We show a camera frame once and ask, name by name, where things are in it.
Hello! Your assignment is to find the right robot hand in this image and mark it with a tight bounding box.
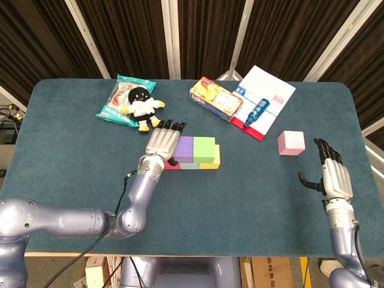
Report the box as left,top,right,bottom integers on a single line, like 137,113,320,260
298,137,354,202

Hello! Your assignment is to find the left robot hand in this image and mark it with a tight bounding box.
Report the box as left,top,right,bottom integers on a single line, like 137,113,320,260
145,119,187,167

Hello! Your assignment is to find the purple foam cube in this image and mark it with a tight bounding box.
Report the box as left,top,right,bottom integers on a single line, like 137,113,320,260
173,136,195,164

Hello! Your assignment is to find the green foam cube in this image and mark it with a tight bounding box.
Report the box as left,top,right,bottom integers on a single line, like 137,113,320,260
193,136,216,164

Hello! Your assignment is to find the yellow foam cube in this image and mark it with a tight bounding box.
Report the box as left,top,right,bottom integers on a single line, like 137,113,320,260
199,144,221,170

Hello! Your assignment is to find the pink foam cube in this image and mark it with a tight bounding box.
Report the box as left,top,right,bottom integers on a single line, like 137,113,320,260
277,130,306,156

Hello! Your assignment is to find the black white plush doll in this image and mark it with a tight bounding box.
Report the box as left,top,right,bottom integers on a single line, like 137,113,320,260
121,89,166,134

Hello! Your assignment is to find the teal snack bag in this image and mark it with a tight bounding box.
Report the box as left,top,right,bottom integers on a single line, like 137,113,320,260
95,74,157,127

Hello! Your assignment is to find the yellow blue cookie box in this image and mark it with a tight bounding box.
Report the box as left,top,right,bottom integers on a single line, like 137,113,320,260
188,77,244,123

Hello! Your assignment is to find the teal felt table mat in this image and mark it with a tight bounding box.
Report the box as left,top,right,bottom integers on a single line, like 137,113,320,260
0,78,384,258

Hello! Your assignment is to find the blue bottle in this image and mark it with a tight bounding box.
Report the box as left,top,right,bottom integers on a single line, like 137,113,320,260
242,98,270,129

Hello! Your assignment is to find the yellow table leg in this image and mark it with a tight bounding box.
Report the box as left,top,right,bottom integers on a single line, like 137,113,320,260
299,257,311,288

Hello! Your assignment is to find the dark brown curtain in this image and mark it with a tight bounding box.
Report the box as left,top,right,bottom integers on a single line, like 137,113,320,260
0,0,384,142

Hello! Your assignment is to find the brown cardboard box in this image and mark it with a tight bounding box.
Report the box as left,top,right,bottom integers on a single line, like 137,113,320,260
243,256,294,288

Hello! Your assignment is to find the white red book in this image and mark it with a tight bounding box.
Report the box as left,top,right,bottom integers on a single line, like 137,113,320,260
230,65,296,142

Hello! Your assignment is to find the grey robot torso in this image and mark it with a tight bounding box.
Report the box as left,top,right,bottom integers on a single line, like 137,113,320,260
119,256,242,288

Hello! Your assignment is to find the white red carton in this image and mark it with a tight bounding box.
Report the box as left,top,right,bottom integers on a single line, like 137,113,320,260
85,257,106,288

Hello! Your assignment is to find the thin black cable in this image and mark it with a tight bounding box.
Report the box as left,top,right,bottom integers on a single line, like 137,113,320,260
353,224,376,286

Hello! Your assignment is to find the black printed arm strap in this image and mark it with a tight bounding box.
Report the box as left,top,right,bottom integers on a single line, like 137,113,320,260
104,211,119,238

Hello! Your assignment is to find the white frame post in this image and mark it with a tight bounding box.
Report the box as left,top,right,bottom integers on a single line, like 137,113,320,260
302,0,376,82
227,0,256,81
161,0,182,80
64,0,112,80

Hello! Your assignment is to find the black cable metal connector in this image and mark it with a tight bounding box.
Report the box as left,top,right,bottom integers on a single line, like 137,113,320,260
44,169,142,288

